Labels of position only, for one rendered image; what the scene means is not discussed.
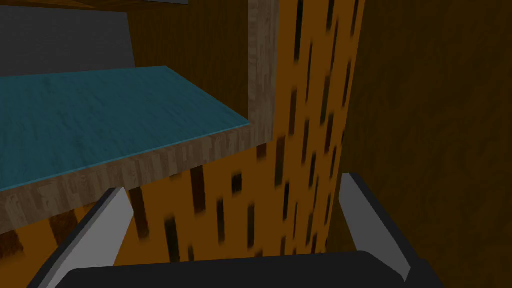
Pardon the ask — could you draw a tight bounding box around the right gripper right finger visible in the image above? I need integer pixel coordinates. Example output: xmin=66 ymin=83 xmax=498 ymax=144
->
xmin=338 ymin=172 xmax=419 ymax=283

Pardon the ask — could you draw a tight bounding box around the teal and wood cupboard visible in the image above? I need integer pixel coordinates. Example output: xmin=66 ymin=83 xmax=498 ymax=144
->
xmin=0 ymin=0 xmax=281 ymax=238

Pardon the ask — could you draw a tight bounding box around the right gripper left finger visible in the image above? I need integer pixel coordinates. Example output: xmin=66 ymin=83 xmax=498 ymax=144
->
xmin=25 ymin=186 xmax=135 ymax=288

